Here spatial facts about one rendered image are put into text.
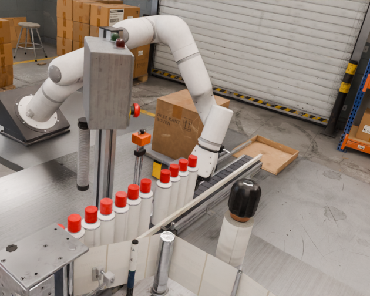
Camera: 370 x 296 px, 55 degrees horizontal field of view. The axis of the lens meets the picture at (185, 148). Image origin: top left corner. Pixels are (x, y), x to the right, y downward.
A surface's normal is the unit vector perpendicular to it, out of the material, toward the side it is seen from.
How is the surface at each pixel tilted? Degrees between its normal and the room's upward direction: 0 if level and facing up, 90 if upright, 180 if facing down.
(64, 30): 90
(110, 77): 90
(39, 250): 0
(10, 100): 40
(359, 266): 0
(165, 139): 90
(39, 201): 0
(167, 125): 90
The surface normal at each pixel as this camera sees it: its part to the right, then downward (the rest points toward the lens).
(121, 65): 0.32, 0.46
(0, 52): 0.87, 0.31
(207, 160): -0.41, -0.04
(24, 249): 0.14, -0.89
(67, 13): -0.45, 0.35
